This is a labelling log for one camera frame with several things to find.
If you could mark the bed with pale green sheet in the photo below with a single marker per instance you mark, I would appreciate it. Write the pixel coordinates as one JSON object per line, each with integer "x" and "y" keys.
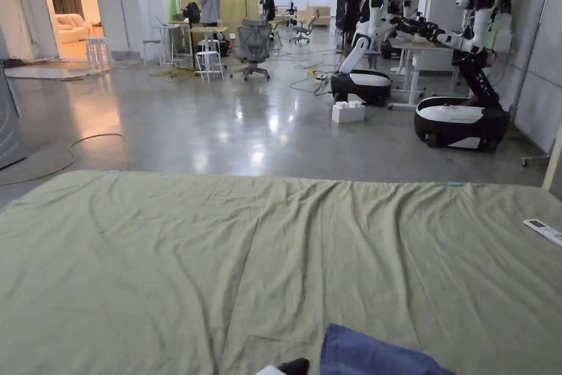
{"x": 184, "y": 261}

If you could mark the black backpack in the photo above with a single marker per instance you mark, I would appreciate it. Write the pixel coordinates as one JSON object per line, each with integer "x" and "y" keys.
{"x": 192, "y": 12}

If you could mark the dark blue garment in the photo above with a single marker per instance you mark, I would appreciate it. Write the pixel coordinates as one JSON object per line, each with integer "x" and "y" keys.
{"x": 369, "y": 355}

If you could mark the white remote control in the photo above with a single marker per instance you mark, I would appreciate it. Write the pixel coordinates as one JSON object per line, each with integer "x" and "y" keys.
{"x": 544, "y": 230}

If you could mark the white foam block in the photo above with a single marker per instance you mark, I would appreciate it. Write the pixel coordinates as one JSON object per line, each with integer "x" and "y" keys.
{"x": 347, "y": 112}

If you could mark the wooden crate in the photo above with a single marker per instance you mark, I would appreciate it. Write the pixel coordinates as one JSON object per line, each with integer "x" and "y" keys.
{"x": 318, "y": 17}

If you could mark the white desk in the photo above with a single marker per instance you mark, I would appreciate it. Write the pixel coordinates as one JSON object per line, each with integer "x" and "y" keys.
{"x": 415, "y": 65}

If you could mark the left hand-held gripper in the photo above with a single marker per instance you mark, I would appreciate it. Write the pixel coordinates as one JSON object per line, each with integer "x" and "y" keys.
{"x": 293, "y": 367}

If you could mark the white sofa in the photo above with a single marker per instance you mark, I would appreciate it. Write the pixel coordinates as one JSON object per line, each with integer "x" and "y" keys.
{"x": 70, "y": 26}

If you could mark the white black humanoid wheeled robot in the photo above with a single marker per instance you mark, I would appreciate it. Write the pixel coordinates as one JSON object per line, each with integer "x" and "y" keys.
{"x": 366, "y": 80}
{"x": 456, "y": 120}

